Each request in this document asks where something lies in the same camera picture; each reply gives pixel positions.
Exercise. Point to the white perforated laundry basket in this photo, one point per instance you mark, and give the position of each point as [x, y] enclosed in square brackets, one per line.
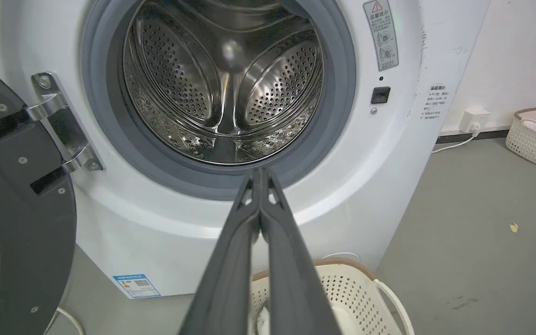
[356, 298]

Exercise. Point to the dark round washing machine door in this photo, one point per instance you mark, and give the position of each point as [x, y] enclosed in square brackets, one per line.
[16, 209]

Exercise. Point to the blue energy label sticker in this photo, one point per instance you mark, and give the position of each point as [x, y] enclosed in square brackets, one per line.
[137, 285]

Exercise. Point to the yellow scrap on floor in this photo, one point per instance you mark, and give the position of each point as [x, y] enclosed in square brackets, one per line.
[513, 227]

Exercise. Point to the grey warning sticker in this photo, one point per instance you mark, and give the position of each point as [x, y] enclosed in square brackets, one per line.
[381, 33]

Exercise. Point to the small beige laundry basket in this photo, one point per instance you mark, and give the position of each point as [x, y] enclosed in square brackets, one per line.
[535, 139]

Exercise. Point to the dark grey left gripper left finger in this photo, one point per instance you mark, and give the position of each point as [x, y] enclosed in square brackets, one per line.
[231, 279]

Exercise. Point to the chrome door hinge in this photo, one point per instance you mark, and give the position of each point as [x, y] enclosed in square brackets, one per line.
[61, 123]

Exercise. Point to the white front-load washing machine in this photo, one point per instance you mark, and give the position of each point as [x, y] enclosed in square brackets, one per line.
[370, 177]

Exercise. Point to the white wall power adapter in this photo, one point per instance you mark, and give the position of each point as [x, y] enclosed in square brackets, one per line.
[472, 120]

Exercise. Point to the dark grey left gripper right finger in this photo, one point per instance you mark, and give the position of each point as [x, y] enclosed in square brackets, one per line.
[291, 279]

